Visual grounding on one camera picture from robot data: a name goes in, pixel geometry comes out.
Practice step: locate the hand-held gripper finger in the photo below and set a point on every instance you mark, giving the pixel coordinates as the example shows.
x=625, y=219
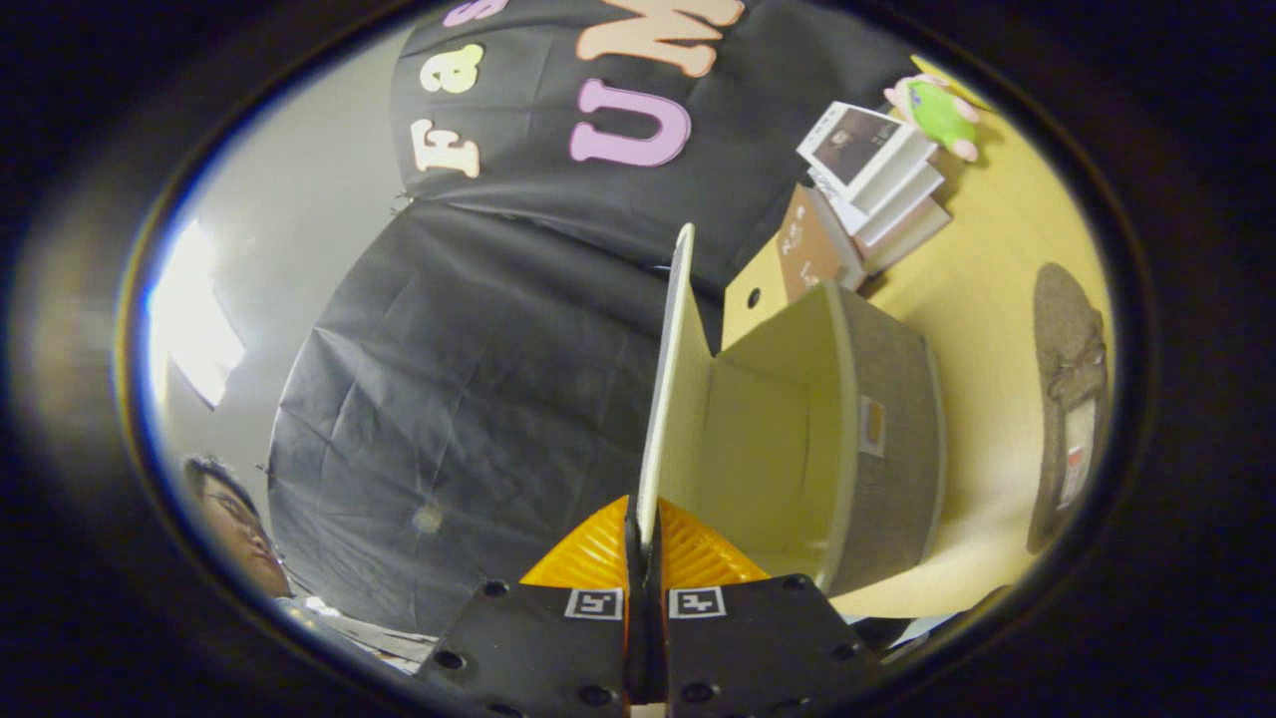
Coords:
x=657, y=648
x=635, y=648

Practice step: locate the beige fabric storage box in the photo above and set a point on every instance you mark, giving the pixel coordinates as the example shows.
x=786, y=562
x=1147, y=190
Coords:
x=887, y=449

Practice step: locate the brown fuzzy shoe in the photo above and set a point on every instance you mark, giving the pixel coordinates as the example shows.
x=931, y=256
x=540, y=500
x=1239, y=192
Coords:
x=1067, y=329

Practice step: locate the brown cover book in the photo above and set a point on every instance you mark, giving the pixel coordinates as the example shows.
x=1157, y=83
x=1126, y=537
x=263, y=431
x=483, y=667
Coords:
x=807, y=244

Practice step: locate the white book with portrait cover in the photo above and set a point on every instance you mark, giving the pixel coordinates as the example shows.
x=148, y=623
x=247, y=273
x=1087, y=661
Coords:
x=857, y=140

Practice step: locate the green plush toy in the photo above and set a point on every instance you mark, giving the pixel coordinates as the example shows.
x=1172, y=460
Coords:
x=937, y=115

